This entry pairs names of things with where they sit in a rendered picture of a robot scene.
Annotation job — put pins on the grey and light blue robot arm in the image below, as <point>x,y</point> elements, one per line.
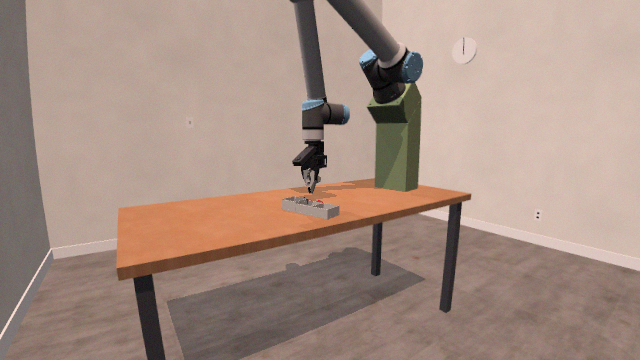
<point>397,61</point>

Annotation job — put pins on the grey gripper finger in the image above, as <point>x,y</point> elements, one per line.
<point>314,177</point>
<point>306,176</point>

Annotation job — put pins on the white rack of labelled bins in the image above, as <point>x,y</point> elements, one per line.
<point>311,208</point>

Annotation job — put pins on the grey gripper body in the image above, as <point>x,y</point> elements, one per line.
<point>317,157</point>

